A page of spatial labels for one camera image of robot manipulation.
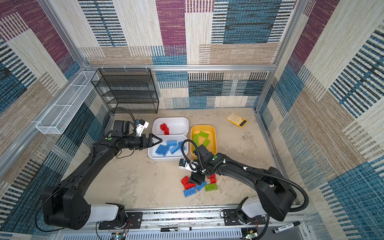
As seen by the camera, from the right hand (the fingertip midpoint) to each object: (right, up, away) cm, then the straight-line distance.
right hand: (193, 174), depth 82 cm
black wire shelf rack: (-47, +52, +28) cm, 75 cm away
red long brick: (-3, -6, -1) cm, 6 cm away
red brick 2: (-19, +22, +23) cm, 37 cm away
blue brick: (-22, +11, +14) cm, 28 cm away
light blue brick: (-12, +11, +14) cm, 22 cm away
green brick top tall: (+7, +20, +23) cm, 31 cm away
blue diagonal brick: (+3, -7, +1) cm, 8 cm away
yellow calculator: (+32, +30, +30) cm, 54 cm away
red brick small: (+11, -4, +1) cm, 12 cm away
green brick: (+10, -7, +1) cm, 12 cm away
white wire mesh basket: (-64, +31, -10) cm, 72 cm away
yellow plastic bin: (+11, +24, +23) cm, 35 cm away
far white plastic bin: (-12, +26, +30) cm, 41 cm away
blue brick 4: (-2, -9, -1) cm, 9 cm away
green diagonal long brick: (+8, +15, +19) cm, 26 cm away
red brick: (-22, +26, +26) cm, 43 cm away
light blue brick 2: (-9, +14, +16) cm, 24 cm away
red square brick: (-5, -4, +3) cm, 7 cm away
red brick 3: (+11, -3, +5) cm, 12 cm away
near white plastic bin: (-12, +7, +13) cm, 19 cm away
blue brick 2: (-18, +11, +14) cm, 25 cm away
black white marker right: (+38, -22, -12) cm, 46 cm away
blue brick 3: (-14, +15, +16) cm, 26 cm away
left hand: (-19, +19, -4) cm, 27 cm away
